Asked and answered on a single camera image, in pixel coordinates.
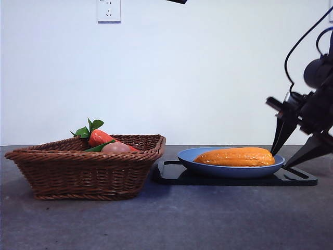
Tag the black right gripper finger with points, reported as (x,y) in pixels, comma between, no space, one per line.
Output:
(309,148)
(282,132)

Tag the blue round plate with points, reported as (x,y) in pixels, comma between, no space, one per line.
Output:
(229,170)

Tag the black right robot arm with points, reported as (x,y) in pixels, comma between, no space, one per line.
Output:
(318,86)

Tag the brown woven wicker basket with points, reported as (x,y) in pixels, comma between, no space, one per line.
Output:
(86,174)

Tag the black flat tray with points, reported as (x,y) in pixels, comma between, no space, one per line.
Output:
(169,177)

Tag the orange carrot with green leaves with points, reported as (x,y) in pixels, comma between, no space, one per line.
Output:
(99,136)

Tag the brown egg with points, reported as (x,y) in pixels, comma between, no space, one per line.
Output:
(115,148)

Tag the green chili pepper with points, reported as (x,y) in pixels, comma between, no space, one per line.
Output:
(95,148)

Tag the white wall socket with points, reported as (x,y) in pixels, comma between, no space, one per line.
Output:
(109,11)

